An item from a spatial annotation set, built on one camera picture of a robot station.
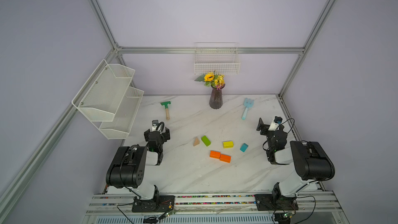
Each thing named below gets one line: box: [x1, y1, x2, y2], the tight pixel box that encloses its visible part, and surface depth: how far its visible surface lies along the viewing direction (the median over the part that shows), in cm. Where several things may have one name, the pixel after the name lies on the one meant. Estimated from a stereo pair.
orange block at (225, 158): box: [219, 154, 232, 163], surface depth 90 cm
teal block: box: [239, 143, 249, 153], surface depth 95 cm
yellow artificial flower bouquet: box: [194, 73, 226, 91], surface depth 97 cm
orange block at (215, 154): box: [209, 150, 222, 160], surface depth 90 cm
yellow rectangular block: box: [222, 141, 234, 149], surface depth 95 cm
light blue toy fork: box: [241, 97, 254, 120], surface depth 116 cm
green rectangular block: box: [201, 135, 211, 147], surface depth 97 cm
